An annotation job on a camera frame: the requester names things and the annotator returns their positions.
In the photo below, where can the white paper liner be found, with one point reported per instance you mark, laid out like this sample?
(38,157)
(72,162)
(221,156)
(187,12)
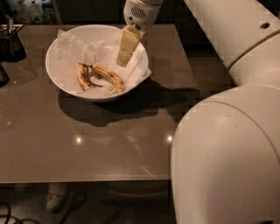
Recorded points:
(96,49)

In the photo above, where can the long spotted banana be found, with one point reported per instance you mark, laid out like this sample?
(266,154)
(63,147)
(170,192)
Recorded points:
(111,76)

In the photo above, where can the white ceramic bowl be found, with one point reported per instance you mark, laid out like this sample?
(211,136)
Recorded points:
(67,87)

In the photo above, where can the black mesh container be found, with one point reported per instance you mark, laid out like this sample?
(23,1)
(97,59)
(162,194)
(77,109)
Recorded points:
(11,48)

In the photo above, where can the white plastic bottles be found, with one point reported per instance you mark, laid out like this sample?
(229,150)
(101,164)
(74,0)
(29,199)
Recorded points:
(38,12)

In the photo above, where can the dark round object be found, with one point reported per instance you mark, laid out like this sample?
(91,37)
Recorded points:
(4,78)

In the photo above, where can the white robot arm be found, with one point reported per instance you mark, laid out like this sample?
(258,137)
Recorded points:
(225,157)

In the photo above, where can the short spotted banana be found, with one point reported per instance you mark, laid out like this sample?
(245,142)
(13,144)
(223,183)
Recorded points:
(83,77)

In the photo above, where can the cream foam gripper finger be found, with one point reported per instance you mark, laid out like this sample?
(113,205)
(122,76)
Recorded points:
(131,36)

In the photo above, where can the white shoe under table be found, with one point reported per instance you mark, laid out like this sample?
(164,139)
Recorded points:
(56,197)

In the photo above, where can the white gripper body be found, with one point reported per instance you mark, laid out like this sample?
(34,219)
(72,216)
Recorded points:
(140,14)

